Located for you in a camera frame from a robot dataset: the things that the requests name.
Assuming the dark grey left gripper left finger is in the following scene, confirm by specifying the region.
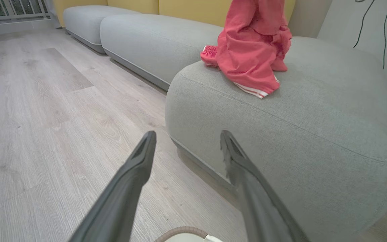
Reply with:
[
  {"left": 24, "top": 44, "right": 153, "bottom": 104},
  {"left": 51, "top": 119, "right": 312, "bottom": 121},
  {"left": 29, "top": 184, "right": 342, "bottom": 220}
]
[{"left": 69, "top": 130, "right": 157, "bottom": 242}]

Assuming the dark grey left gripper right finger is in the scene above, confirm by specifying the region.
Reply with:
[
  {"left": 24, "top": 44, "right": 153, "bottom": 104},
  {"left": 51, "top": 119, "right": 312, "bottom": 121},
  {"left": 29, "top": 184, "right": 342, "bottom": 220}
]
[{"left": 220, "top": 130, "right": 310, "bottom": 242}]

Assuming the red white jersey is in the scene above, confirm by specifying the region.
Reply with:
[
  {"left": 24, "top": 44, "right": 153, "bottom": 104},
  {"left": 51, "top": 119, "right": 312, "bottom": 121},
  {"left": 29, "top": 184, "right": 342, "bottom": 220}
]
[{"left": 200, "top": 0, "right": 293, "bottom": 99}]

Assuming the grey rounded sofa end seat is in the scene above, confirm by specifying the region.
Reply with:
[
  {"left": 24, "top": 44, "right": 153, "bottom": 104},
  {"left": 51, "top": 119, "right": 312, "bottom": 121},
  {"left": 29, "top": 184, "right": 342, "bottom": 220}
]
[{"left": 165, "top": 36, "right": 387, "bottom": 242}]

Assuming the grey sofa seat section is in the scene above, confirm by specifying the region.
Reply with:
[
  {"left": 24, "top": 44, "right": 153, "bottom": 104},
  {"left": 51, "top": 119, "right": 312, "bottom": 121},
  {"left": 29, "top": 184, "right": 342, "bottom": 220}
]
[
  {"left": 62, "top": 5, "right": 141, "bottom": 55},
  {"left": 100, "top": 14, "right": 225, "bottom": 92}
]

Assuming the white brown-rimmed laundry basket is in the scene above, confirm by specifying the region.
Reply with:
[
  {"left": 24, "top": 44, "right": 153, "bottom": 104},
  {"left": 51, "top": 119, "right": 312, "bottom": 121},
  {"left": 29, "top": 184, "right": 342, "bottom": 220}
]
[{"left": 155, "top": 226, "right": 223, "bottom": 242}]

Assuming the white window railing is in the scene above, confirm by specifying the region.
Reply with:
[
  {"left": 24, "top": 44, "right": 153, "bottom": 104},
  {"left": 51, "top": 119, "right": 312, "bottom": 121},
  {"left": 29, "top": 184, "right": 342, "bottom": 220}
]
[{"left": 0, "top": 0, "right": 51, "bottom": 21}]

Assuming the black wall cable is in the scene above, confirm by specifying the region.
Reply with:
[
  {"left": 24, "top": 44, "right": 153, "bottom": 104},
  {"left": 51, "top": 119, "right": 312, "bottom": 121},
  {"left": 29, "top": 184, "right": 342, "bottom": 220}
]
[
  {"left": 353, "top": 0, "right": 376, "bottom": 48},
  {"left": 383, "top": 0, "right": 387, "bottom": 70}
]

